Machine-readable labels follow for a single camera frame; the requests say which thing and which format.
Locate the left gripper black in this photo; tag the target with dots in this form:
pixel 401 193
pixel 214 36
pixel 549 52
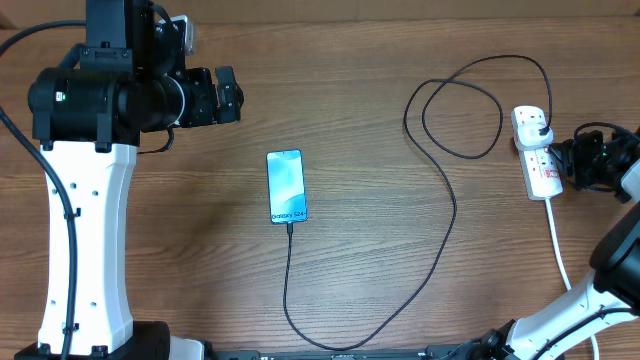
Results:
pixel 206 108

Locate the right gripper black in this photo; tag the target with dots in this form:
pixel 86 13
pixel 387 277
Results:
pixel 568 151

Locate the Samsung Galaxy smartphone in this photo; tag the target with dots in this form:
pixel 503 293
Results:
pixel 286 187

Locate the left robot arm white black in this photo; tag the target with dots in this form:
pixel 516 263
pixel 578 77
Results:
pixel 128 77

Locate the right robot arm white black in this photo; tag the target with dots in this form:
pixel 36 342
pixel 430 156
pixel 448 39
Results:
pixel 609 294

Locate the white charger plug adapter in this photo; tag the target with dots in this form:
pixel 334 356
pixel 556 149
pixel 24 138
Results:
pixel 532 137

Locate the white power strip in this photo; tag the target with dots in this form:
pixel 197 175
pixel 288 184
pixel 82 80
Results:
pixel 541 177

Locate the cardboard board backdrop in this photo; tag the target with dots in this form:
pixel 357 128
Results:
pixel 288 11

